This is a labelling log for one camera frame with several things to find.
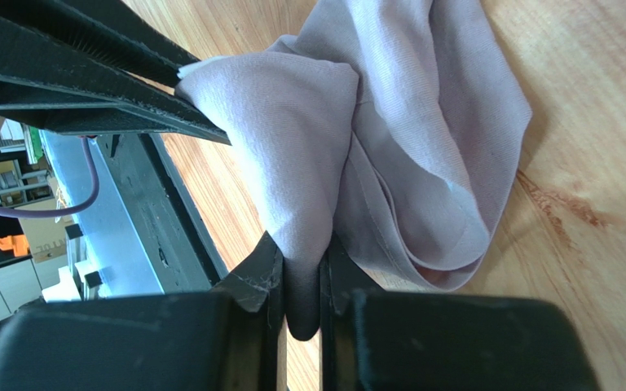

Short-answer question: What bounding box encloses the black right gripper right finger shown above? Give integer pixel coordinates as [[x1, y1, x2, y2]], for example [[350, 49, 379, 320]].
[[320, 238, 600, 390]]

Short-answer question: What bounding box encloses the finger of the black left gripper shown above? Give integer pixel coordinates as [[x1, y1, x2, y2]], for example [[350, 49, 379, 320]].
[[0, 16, 228, 143], [0, 0, 199, 87]]

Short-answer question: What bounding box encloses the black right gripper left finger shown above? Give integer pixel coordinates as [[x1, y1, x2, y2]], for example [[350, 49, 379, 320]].
[[0, 234, 286, 390]]

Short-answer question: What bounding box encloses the pink underwear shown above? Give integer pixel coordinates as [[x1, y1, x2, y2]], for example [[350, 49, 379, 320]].
[[175, 1, 532, 341]]

